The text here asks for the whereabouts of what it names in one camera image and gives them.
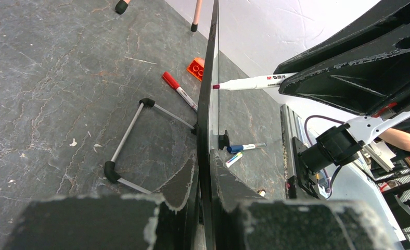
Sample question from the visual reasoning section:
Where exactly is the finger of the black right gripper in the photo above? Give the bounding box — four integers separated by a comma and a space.
279, 23, 410, 115
274, 0, 410, 74

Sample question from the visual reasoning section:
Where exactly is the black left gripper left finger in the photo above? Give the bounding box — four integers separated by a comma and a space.
4, 156, 198, 249

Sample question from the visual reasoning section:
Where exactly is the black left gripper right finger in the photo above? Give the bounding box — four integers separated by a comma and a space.
209, 150, 403, 249

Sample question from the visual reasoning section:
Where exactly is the purple whiteboard marker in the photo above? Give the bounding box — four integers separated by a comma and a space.
212, 72, 296, 91

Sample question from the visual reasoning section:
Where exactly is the white whiteboard black frame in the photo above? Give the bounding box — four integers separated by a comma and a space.
104, 0, 230, 250

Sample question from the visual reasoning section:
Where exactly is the person forearm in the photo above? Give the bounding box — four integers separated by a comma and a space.
379, 128, 410, 152

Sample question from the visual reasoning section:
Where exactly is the black whiteboard marker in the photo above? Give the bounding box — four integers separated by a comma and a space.
258, 190, 266, 197

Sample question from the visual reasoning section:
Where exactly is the green whiteboard marker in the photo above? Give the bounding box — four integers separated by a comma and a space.
225, 152, 243, 168

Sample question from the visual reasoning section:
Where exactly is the blue whiteboard marker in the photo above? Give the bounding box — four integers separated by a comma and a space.
226, 143, 266, 154

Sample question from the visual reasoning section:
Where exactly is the red whiteboard marker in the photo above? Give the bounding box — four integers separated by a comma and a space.
162, 71, 198, 112

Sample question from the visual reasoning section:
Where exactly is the orange semicircle toy piece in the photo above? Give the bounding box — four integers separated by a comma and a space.
186, 57, 204, 82

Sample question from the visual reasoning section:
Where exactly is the pink music stand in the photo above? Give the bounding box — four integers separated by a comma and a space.
114, 0, 203, 33

